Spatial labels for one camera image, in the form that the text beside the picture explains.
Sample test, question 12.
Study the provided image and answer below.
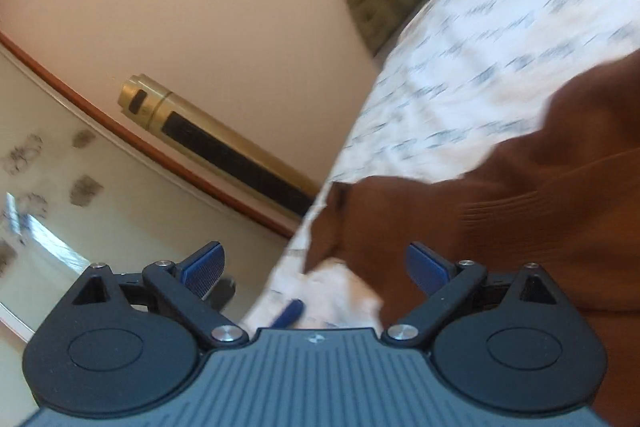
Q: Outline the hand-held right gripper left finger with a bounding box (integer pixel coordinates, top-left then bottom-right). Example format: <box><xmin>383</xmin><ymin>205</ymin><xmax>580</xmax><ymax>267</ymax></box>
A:
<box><xmin>72</xmin><ymin>241</ymin><xmax>250</xmax><ymax>349</ymax></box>

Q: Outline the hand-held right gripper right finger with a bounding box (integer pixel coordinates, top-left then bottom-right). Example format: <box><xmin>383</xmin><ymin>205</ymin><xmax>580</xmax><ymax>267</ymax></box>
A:
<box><xmin>382</xmin><ymin>242</ymin><xmax>558</xmax><ymax>350</ymax></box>

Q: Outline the blue narrow object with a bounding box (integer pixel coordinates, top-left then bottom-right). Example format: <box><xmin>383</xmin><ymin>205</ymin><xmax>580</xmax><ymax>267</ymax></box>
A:
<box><xmin>270</xmin><ymin>299</ymin><xmax>306</xmax><ymax>330</ymax></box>

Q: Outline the gold tower fan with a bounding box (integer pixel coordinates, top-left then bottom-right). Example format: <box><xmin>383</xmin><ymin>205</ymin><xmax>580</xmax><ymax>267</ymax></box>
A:
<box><xmin>117</xmin><ymin>74</ymin><xmax>321</xmax><ymax>219</ymax></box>

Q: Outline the white script-printed blanket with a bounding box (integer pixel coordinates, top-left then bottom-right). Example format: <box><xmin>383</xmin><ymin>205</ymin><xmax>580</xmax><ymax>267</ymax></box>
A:
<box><xmin>240</xmin><ymin>0</ymin><xmax>640</xmax><ymax>333</ymax></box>

